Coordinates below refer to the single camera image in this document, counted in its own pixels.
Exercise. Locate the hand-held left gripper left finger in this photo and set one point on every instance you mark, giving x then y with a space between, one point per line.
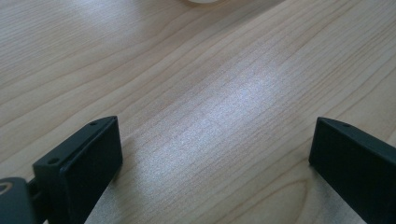
84 165

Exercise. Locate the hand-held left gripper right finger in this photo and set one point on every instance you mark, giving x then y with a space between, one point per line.
355 161

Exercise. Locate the white round object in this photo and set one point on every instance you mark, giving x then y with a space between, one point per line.
204 1

